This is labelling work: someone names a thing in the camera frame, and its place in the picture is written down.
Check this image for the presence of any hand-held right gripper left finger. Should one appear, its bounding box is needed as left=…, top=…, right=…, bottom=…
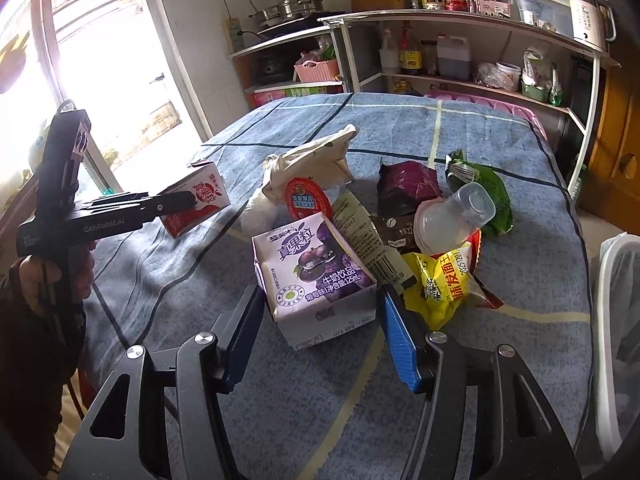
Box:
left=62, top=284, right=266, bottom=480

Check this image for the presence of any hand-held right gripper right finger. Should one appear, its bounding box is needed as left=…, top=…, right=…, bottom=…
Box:
left=378, top=284, right=583, bottom=480

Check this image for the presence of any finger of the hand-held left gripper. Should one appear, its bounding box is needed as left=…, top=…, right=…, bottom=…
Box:
left=75, top=190, right=151, bottom=210
left=137, top=191, right=199, bottom=222

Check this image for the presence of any red milk carton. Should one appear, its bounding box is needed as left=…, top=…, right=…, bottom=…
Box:
left=159, top=160, right=232, bottom=239

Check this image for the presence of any purple milk carton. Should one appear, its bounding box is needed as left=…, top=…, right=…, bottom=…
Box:
left=251, top=211, right=378, bottom=352

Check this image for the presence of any olive green wrapper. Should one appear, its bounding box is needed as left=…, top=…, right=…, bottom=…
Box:
left=330, top=194, right=418, bottom=291

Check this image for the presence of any green snack wrapper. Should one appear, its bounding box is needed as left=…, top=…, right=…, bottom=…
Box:
left=445, top=150, right=515, bottom=238

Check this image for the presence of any white trash bin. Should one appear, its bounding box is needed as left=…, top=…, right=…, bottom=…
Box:
left=590, top=232, right=640, bottom=466

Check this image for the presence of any person's left forearm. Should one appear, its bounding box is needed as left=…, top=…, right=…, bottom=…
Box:
left=0, top=272, right=90, bottom=466

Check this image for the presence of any person's left hand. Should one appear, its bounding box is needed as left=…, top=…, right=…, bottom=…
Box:
left=7, top=240, right=98, bottom=315

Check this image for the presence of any blue checked tablecloth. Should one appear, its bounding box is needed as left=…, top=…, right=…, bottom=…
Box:
left=82, top=91, right=596, bottom=480

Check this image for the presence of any yellow snack packet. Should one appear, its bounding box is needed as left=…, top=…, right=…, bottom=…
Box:
left=402, top=232, right=505, bottom=328

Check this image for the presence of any white crumpled tissue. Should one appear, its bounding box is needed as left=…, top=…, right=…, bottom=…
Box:
left=240, top=187, right=286, bottom=233

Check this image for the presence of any brown coffee sachet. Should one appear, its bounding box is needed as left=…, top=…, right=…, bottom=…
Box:
left=370, top=215, right=418, bottom=256

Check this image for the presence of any sliding glass door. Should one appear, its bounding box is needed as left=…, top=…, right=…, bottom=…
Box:
left=0, top=0, right=216, bottom=201

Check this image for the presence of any clear plastic cup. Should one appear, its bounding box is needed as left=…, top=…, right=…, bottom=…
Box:
left=413, top=181, right=497, bottom=256

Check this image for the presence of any red lid jelly cup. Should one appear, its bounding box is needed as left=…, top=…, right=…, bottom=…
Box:
left=284, top=176, right=333, bottom=221

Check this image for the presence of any green and red box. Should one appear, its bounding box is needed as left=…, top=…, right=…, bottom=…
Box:
left=252, top=85, right=328, bottom=108

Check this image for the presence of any purple snack wrapper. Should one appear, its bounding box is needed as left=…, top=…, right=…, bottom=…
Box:
left=376, top=160, right=445, bottom=218

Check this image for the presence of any cream printed cloth bag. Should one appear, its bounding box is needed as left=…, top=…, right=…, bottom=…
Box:
left=262, top=124, right=359, bottom=206

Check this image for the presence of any small black appliance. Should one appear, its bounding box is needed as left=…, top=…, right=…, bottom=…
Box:
left=257, top=52, right=296, bottom=81

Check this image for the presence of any pink woven basket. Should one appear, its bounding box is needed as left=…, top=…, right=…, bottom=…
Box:
left=293, top=59, right=341, bottom=83

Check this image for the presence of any small white shelf unit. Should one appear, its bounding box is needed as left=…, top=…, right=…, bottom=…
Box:
left=229, top=24, right=351, bottom=111

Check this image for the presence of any steel pan with lid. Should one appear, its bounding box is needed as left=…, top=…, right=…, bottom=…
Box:
left=248, top=3, right=288, bottom=28

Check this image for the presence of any black induction cooker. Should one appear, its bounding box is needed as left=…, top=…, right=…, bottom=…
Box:
left=257, top=12, right=343, bottom=36

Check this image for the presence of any stainless steamer pot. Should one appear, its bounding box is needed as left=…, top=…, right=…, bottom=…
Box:
left=278, top=0, right=327, bottom=22

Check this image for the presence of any white plastic bottle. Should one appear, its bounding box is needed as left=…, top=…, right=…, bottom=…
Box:
left=379, top=29, right=401, bottom=76

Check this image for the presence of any crumpled clear plastic bag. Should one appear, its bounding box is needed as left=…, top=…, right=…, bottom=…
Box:
left=472, top=62, right=501, bottom=88

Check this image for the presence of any soy sauce bottle red cap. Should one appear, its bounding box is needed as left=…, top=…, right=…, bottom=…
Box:
left=398, top=21, right=422, bottom=76

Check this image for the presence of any dark glass jar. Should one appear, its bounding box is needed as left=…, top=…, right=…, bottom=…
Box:
left=420, top=40, right=440, bottom=77

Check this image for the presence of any green plastic container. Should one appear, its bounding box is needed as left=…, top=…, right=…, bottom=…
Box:
left=521, top=80, right=553, bottom=102

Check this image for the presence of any white round container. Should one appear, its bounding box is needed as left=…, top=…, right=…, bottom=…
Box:
left=495, top=61, right=522, bottom=92

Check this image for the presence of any translucent oil jug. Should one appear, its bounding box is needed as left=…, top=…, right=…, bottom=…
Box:
left=436, top=34, right=473, bottom=81

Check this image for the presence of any large white shelf unit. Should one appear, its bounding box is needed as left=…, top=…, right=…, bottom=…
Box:
left=317, top=9, right=621, bottom=201

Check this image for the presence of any wooden cabinet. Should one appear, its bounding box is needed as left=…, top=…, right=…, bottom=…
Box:
left=577, top=35, right=640, bottom=236

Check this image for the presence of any white printed bag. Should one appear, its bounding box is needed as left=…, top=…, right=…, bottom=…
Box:
left=521, top=49, right=556, bottom=86

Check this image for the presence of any pink utensil holder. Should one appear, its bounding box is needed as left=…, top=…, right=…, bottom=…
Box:
left=472, top=0, right=512, bottom=18

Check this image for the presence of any clear storage box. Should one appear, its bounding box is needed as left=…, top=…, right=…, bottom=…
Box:
left=510, top=0, right=576, bottom=28

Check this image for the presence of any white electric kettle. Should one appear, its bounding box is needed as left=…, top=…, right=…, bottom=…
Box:
left=567, top=0, right=617, bottom=53

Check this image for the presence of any wall power strip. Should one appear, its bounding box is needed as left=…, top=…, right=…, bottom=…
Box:
left=227, top=17, right=246, bottom=53

